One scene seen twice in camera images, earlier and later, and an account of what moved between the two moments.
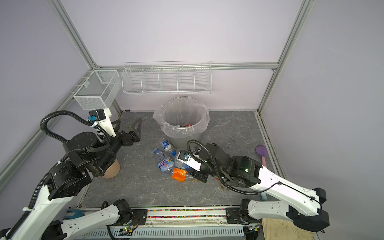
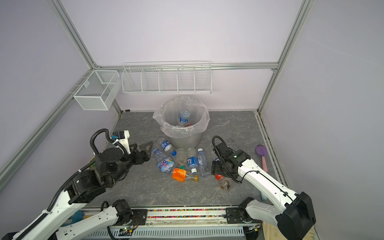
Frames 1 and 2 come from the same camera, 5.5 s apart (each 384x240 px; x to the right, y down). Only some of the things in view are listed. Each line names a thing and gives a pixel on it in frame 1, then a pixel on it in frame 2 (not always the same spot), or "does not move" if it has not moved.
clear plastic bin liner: x=182 y=117 does not move
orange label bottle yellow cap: x=180 y=174 does not move
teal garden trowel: x=264 y=196 does not move
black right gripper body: x=202 y=176 -> x=219 y=168
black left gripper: x=127 y=141 -> x=140 y=160
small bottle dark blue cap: x=166 y=145 does not move
